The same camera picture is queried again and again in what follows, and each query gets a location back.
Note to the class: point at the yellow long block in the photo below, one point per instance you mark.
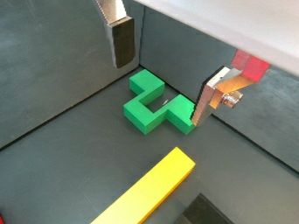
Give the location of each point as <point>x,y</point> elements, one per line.
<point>139,201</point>

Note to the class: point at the green zigzag block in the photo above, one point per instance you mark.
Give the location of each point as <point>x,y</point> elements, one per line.
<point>150,108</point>

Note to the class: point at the black stepped block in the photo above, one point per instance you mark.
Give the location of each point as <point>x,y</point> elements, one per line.
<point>203,213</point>

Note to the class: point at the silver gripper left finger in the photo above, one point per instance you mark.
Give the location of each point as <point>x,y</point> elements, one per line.
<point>121,30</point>

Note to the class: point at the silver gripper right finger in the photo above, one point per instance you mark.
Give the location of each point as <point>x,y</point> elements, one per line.
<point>221,88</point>

